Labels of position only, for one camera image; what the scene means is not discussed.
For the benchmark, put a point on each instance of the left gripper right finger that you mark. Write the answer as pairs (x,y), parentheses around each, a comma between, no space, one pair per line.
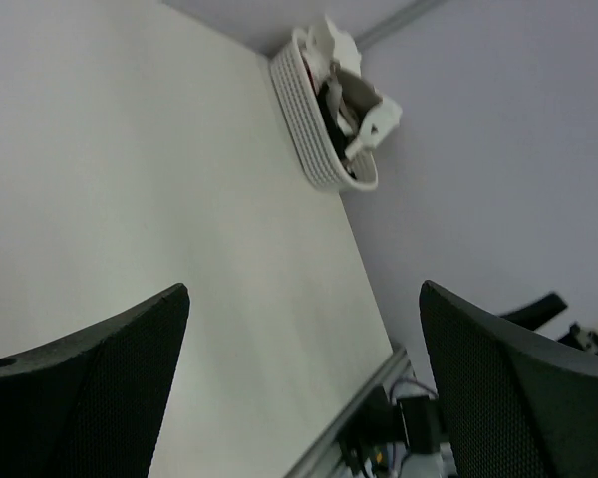
(515,403)

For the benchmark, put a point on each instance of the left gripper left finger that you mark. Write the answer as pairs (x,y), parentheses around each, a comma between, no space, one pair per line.
(91,403)

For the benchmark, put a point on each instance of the white bra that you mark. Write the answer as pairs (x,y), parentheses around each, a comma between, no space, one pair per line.
(371,114)

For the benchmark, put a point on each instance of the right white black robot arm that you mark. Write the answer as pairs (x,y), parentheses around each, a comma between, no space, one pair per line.
(422,428)

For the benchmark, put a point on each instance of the black garment in basket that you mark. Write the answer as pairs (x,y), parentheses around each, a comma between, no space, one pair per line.
(329,99)

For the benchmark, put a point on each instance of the white plastic basket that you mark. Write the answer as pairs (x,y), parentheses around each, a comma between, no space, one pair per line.
(306,126)

